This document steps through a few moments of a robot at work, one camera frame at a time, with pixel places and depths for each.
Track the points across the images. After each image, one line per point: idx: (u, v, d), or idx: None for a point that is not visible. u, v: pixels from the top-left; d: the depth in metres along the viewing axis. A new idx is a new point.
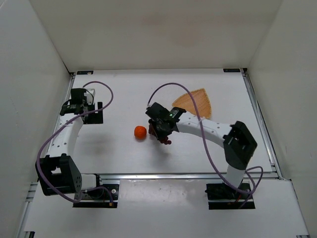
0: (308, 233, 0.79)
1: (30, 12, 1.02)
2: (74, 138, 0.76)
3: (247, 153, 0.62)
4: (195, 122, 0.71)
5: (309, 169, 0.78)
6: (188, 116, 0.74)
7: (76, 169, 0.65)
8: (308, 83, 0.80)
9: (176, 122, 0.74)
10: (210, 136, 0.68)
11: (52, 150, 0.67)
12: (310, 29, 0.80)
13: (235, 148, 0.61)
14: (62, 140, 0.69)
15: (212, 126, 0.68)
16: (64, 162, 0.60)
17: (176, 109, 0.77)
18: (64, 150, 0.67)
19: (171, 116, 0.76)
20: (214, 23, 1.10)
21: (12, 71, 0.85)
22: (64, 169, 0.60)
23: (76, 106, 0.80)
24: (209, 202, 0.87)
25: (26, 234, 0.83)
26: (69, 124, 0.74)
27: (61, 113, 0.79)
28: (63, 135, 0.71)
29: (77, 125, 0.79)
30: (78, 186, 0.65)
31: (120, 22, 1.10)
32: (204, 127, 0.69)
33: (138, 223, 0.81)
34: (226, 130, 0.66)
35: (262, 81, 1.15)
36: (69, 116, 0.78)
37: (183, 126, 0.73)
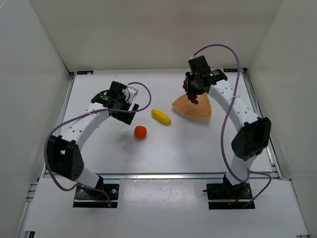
0: (308, 233, 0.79)
1: (30, 12, 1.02)
2: (92, 130, 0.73)
3: (251, 146, 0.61)
4: (228, 95, 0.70)
5: (309, 169, 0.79)
6: (225, 86, 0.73)
7: (79, 158, 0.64)
8: (308, 84, 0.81)
9: (213, 84, 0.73)
10: (233, 115, 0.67)
11: (66, 133, 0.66)
12: (310, 30, 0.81)
13: (248, 139, 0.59)
14: (79, 127, 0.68)
15: (242, 108, 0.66)
16: (71, 148, 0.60)
17: (219, 73, 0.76)
18: (76, 137, 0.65)
19: (211, 75, 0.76)
20: (214, 23, 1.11)
21: (12, 70, 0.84)
22: (68, 155, 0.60)
23: (109, 100, 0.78)
24: (209, 202, 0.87)
25: (26, 234, 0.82)
26: (92, 114, 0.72)
27: (92, 100, 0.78)
28: (82, 122, 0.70)
29: (101, 117, 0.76)
30: (76, 174, 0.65)
31: (121, 22, 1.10)
32: (233, 106, 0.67)
33: (138, 223, 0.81)
34: (251, 119, 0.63)
35: (262, 81, 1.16)
36: (98, 105, 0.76)
37: (215, 91, 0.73)
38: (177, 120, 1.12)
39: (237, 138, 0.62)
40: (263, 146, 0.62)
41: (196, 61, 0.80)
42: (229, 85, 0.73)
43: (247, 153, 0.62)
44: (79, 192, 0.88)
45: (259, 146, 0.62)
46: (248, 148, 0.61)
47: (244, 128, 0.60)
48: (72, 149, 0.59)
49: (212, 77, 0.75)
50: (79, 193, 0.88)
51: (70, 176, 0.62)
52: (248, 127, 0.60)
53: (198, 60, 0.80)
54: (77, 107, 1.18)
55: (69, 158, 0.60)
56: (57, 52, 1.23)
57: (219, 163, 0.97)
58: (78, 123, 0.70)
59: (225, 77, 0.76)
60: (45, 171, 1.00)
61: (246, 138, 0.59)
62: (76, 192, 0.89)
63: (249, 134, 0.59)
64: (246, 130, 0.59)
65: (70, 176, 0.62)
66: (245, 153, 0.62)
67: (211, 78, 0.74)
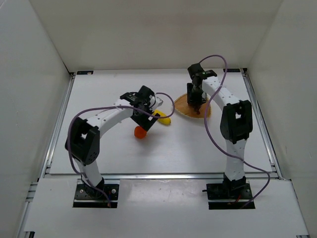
0: (308, 233, 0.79)
1: (30, 12, 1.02)
2: (114, 123, 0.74)
3: (236, 126, 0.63)
4: (216, 86, 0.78)
5: (309, 169, 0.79)
6: (214, 80, 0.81)
7: (97, 144, 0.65)
8: (308, 84, 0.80)
9: (203, 78, 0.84)
10: (219, 101, 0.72)
11: (91, 118, 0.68)
12: (310, 30, 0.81)
13: (230, 117, 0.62)
14: (104, 116, 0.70)
15: (227, 93, 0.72)
16: (92, 133, 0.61)
17: (210, 71, 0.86)
18: (99, 125, 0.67)
19: (203, 73, 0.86)
20: (214, 23, 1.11)
21: (12, 70, 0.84)
22: (88, 138, 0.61)
23: (136, 100, 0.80)
24: (209, 202, 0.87)
25: (26, 234, 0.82)
26: (119, 108, 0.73)
27: (121, 97, 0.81)
28: (108, 112, 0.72)
29: (126, 113, 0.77)
30: (90, 159, 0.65)
31: (121, 22, 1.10)
32: (219, 92, 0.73)
33: (138, 223, 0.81)
34: (233, 101, 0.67)
35: (262, 81, 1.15)
36: (125, 102, 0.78)
37: (206, 85, 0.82)
38: (177, 120, 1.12)
39: (223, 119, 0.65)
40: (248, 128, 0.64)
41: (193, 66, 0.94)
42: (218, 79, 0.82)
43: (233, 134, 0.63)
44: (79, 192, 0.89)
45: (245, 128, 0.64)
46: (234, 127, 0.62)
47: (227, 106, 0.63)
48: (93, 133, 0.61)
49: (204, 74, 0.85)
50: (79, 193, 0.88)
51: (83, 159, 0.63)
52: (231, 106, 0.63)
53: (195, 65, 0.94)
54: (76, 107, 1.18)
55: (88, 142, 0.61)
56: (57, 52, 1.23)
57: (219, 163, 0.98)
58: (104, 113, 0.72)
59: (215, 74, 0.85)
60: (45, 171, 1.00)
61: (229, 115, 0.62)
62: (76, 192, 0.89)
63: (232, 111, 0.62)
64: (229, 108, 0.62)
65: (84, 159, 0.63)
66: (231, 133, 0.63)
67: (202, 75, 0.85)
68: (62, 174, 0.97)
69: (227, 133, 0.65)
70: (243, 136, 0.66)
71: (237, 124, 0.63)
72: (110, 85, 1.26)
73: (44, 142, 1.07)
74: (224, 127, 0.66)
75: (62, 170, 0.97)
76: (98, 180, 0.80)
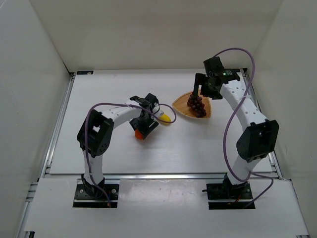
0: (308, 233, 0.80)
1: (30, 12, 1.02)
2: (125, 120, 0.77)
3: (255, 147, 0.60)
4: (238, 94, 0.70)
5: (309, 169, 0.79)
6: (237, 86, 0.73)
7: (109, 137, 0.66)
8: (308, 84, 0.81)
9: (224, 82, 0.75)
10: (241, 115, 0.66)
11: (106, 112, 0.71)
12: (310, 30, 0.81)
13: (253, 139, 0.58)
14: (118, 111, 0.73)
15: (250, 108, 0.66)
16: (107, 124, 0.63)
17: (232, 73, 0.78)
18: (113, 117, 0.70)
19: (223, 74, 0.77)
20: (214, 23, 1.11)
21: (12, 70, 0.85)
22: (102, 129, 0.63)
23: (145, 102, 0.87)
24: (209, 202, 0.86)
25: (26, 234, 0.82)
26: (130, 107, 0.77)
27: (132, 96, 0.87)
28: (121, 108, 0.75)
29: (135, 112, 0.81)
30: (100, 150, 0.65)
31: (121, 22, 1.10)
32: (242, 106, 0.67)
33: (138, 223, 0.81)
34: (258, 120, 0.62)
35: (263, 81, 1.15)
36: (134, 103, 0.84)
37: (226, 90, 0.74)
38: (177, 120, 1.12)
39: (243, 138, 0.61)
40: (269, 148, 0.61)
41: (211, 61, 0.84)
42: (240, 86, 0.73)
43: (251, 154, 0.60)
44: (79, 192, 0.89)
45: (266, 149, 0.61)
46: (253, 148, 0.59)
47: (251, 127, 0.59)
48: (108, 124, 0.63)
49: (225, 76, 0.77)
50: (79, 193, 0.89)
51: (93, 150, 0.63)
52: (255, 127, 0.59)
53: (214, 61, 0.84)
54: (76, 107, 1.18)
55: (102, 132, 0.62)
56: (57, 52, 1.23)
57: (219, 164, 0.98)
58: (116, 109, 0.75)
59: (238, 78, 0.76)
60: (45, 171, 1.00)
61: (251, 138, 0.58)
62: (76, 192, 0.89)
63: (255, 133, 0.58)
64: (252, 129, 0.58)
65: (94, 150, 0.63)
66: (249, 153, 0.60)
67: (223, 77, 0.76)
68: (62, 174, 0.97)
69: (244, 151, 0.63)
70: (262, 155, 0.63)
71: (258, 145, 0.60)
72: (110, 85, 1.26)
73: (44, 142, 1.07)
74: (242, 145, 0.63)
75: (62, 170, 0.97)
76: (100, 179, 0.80)
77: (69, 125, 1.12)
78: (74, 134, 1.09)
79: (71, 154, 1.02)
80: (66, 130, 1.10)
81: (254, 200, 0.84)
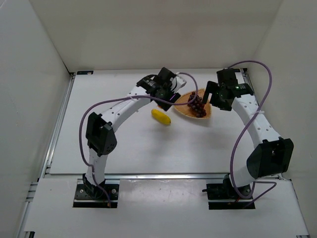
0: (308, 233, 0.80)
1: (30, 13, 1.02)
2: (131, 113, 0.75)
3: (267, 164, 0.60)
4: (251, 109, 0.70)
5: (309, 169, 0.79)
6: (249, 101, 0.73)
7: (113, 138, 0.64)
8: (309, 84, 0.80)
9: (237, 96, 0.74)
10: (253, 130, 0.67)
11: (106, 113, 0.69)
12: (311, 30, 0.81)
13: (264, 157, 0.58)
14: (119, 109, 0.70)
15: (264, 124, 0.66)
16: (106, 129, 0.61)
17: (245, 87, 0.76)
18: (113, 119, 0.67)
19: (237, 88, 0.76)
20: (214, 23, 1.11)
21: (12, 70, 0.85)
22: (102, 133, 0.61)
23: (153, 88, 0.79)
24: (209, 202, 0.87)
25: (26, 234, 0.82)
26: (133, 99, 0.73)
27: (137, 84, 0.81)
28: (122, 105, 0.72)
29: (141, 103, 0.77)
30: (107, 150, 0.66)
31: (121, 22, 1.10)
32: (254, 122, 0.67)
33: (138, 223, 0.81)
34: (271, 138, 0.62)
35: (263, 81, 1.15)
36: (141, 90, 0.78)
37: (237, 104, 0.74)
38: (177, 120, 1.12)
39: (254, 154, 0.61)
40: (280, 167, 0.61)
41: (226, 72, 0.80)
42: (253, 100, 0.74)
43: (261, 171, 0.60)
44: (79, 192, 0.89)
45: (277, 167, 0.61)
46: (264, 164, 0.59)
47: (263, 144, 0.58)
48: (107, 129, 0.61)
49: (237, 90, 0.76)
50: (79, 193, 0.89)
51: (100, 150, 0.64)
52: (268, 145, 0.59)
53: (227, 72, 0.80)
54: (77, 107, 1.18)
55: (103, 136, 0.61)
56: (57, 52, 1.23)
57: (219, 164, 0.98)
58: (118, 106, 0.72)
59: (251, 92, 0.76)
60: (45, 171, 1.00)
61: (263, 154, 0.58)
62: (76, 192, 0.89)
63: (267, 150, 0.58)
64: (265, 147, 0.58)
65: (100, 150, 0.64)
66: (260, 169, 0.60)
67: (236, 90, 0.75)
68: (62, 174, 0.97)
69: (254, 167, 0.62)
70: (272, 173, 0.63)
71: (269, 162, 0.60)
72: (111, 85, 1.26)
73: (44, 142, 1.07)
74: (252, 162, 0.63)
75: (62, 170, 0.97)
76: (102, 179, 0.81)
77: (69, 125, 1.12)
78: (74, 134, 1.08)
79: (71, 154, 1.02)
80: (66, 130, 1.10)
81: (255, 200, 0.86)
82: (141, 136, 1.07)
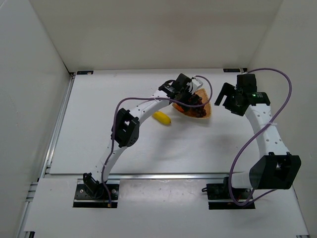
0: (308, 233, 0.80)
1: (30, 13, 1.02)
2: (152, 113, 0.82)
3: (270, 177, 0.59)
4: (263, 120, 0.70)
5: (309, 168, 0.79)
6: (264, 110, 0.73)
7: (137, 132, 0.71)
8: (308, 84, 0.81)
9: (251, 103, 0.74)
10: (261, 140, 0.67)
11: (133, 109, 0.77)
12: (310, 30, 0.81)
13: (268, 169, 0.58)
14: (144, 108, 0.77)
15: (274, 137, 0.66)
16: (133, 123, 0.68)
17: (263, 96, 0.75)
18: (139, 115, 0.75)
19: (253, 96, 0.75)
20: (214, 23, 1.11)
21: (12, 70, 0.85)
22: (131, 126, 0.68)
23: (173, 92, 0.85)
24: (209, 202, 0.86)
25: (26, 234, 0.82)
26: (157, 100, 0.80)
27: (159, 88, 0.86)
28: (147, 103, 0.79)
29: (163, 104, 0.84)
30: (130, 143, 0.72)
31: (121, 22, 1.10)
32: (264, 133, 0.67)
33: (138, 223, 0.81)
34: (279, 151, 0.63)
35: (262, 81, 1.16)
36: (162, 94, 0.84)
37: (251, 111, 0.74)
38: (177, 120, 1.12)
39: (259, 164, 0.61)
40: (283, 184, 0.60)
41: (245, 77, 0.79)
42: (268, 110, 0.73)
43: (262, 182, 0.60)
44: (79, 192, 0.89)
45: (281, 184, 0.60)
46: (267, 177, 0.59)
47: (270, 157, 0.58)
48: (134, 124, 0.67)
49: (254, 98, 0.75)
50: (79, 193, 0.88)
51: (124, 143, 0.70)
52: (274, 158, 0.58)
53: (247, 77, 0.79)
54: (77, 107, 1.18)
55: (130, 130, 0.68)
56: (57, 52, 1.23)
57: (219, 164, 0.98)
58: (143, 104, 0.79)
59: (268, 102, 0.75)
60: (45, 172, 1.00)
61: (266, 166, 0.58)
62: (76, 192, 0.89)
63: (271, 164, 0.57)
64: (270, 159, 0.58)
65: (125, 143, 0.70)
66: (261, 180, 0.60)
67: (252, 98, 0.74)
68: (62, 174, 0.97)
69: (256, 177, 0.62)
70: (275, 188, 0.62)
71: (272, 177, 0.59)
72: (111, 85, 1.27)
73: (44, 142, 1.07)
74: (256, 173, 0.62)
75: (62, 170, 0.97)
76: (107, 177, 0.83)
77: (69, 125, 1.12)
78: (74, 133, 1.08)
79: (71, 154, 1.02)
80: (66, 130, 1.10)
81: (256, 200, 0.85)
82: (141, 136, 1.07)
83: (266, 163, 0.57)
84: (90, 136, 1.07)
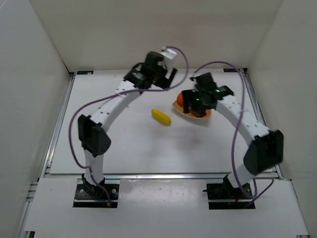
0: (308, 233, 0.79)
1: (30, 12, 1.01)
2: (122, 110, 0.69)
3: (265, 159, 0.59)
4: (236, 109, 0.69)
5: (309, 168, 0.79)
6: (233, 101, 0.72)
7: (106, 137, 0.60)
8: (308, 83, 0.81)
9: (219, 99, 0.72)
10: (243, 129, 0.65)
11: (94, 113, 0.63)
12: (310, 29, 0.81)
13: (259, 151, 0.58)
14: (107, 108, 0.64)
15: (251, 121, 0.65)
16: (96, 130, 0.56)
17: (225, 89, 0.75)
18: (104, 119, 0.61)
19: (217, 90, 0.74)
20: (214, 23, 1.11)
21: (12, 70, 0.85)
22: (94, 134, 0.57)
23: (140, 80, 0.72)
24: (209, 202, 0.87)
25: (26, 234, 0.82)
26: (122, 95, 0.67)
27: (123, 78, 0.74)
28: (111, 103, 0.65)
29: (131, 98, 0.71)
30: (102, 150, 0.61)
31: (121, 22, 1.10)
32: (242, 120, 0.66)
33: (138, 223, 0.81)
34: (262, 131, 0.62)
35: (262, 81, 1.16)
36: (128, 85, 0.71)
37: (222, 106, 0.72)
38: (177, 120, 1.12)
39: (248, 152, 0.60)
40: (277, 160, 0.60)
41: (203, 77, 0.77)
42: (236, 100, 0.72)
43: (259, 167, 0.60)
44: (79, 192, 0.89)
45: (274, 160, 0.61)
46: (262, 161, 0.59)
47: (257, 140, 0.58)
48: (98, 129, 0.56)
49: (218, 93, 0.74)
50: (79, 193, 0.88)
51: (94, 151, 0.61)
52: (261, 140, 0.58)
53: (204, 76, 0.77)
54: (77, 107, 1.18)
55: (95, 137, 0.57)
56: (57, 52, 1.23)
57: (219, 164, 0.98)
58: (107, 104, 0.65)
59: (232, 93, 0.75)
60: (45, 172, 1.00)
61: (258, 151, 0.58)
62: (76, 192, 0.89)
63: (262, 147, 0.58)
64: (259, 142, 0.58)
65: (95, 151, 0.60)
66: (257, 166, 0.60)
67: (217, 94, 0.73)
68: (62, 174, 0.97)
69: (251, 165, 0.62)
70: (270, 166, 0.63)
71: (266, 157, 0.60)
72: (111, 85, 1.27)
73: (44, 142, 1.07)
74: (248, 159, 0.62)
75: (62, 170, 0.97)
76: (100, 179, 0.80)
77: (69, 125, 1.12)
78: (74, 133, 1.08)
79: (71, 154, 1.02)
80: (66, 130, 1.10)
81: (256, 198, 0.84)
82: (141, 136, 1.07)
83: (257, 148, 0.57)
84: None
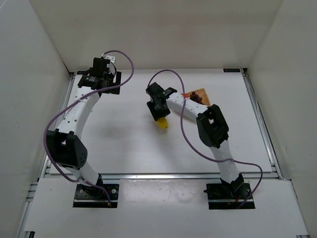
0: (308, 233, 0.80)
1: (30, 12, 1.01)
2: (86, 114, 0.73)
3: (215, 132, 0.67)
4: (180, 100, 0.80)
5: (309, 168, 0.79)
6: (177, 96, 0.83)
7: (81, 146, 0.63)
8: (308, 83, 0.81)
9: (166, 98, 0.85)
10: (189, 113, 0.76)
11: (62, 125, 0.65)
12: (310, 29, 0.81)
13: (206, 126, 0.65)
14: (73, 116, 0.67)
15: (192, 105, 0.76)
16: (71, 139, 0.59)
17: (170, 89, 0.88)
18: (74, 127, 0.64)
19: (163, 93, 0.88)
20: (213, 23, 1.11)
21: (12, 70, 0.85)
22: (69, 144, 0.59)
23: (95, 81, 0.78)
24: (209, 202, 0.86)
25: (26, 234, 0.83)
26: (83, 100, 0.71)
27: (79, 85, 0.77)
28: (75, 110, 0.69)
29: (92, 100, 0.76)
30: (81, 161, 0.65)
31: (121, 22, 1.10)
32: (186, 105, 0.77)
33: (138, 223, 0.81)
34: (202, 109, 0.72)
35: (262, 81, 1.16)
36: (85, 89, 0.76)
37: (171, 103, 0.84)
38: (177, 120, 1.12)
39: (200, 130, 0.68)
40: (224, 129, 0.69)
41: (152, 88, 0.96)
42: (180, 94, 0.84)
43: (215, 140, 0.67)
44: (79, 192, 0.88)
45: (223, 131, 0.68)
46: (214, 134, 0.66)
47: (199, 116, 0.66)
48: (73, 138, 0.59)
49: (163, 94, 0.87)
50: (79, 193, 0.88)
51: (75, 165, 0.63)
52: (202, 114, 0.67)
53: (153, 86, 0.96)
54: None
55: (71, 148, 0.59)
56: (57, 52, 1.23)
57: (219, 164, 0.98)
58: (71, 113, 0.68)
59: (175, 90, 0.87)
60: (45, 172, 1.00)
61: (205, 125, 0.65)
62: (76, 192, 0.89)
63: (206, 120, 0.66)
64: (201, 117, 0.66)
65: (76, 165, 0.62)
66: (213, 140, 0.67)
67: (163, 95, 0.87)
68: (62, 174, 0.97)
69: (209, 142, 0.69)
70: (224, 137, 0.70)
71: (215, 130, 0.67)
72: None
73: None
74: (204, 138, 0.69)
75: None
76: (95, 179, 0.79)
77: None
78: None
79: None
80: None
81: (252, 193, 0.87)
82: (141, 136, 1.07)
83: (203, 123, 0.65)
84: (90, 136, 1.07)
